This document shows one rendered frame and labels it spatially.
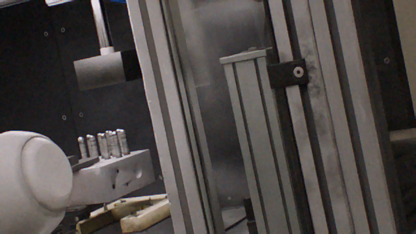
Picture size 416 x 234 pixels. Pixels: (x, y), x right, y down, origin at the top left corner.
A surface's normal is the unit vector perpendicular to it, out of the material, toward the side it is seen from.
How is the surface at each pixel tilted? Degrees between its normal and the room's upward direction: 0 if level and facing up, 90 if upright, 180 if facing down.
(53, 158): 79
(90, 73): 90
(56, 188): 75
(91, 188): 90
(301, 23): 90
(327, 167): 90
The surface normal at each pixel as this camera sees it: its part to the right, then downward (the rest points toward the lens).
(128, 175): 0.85, -0.15
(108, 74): -0.48, 0.15
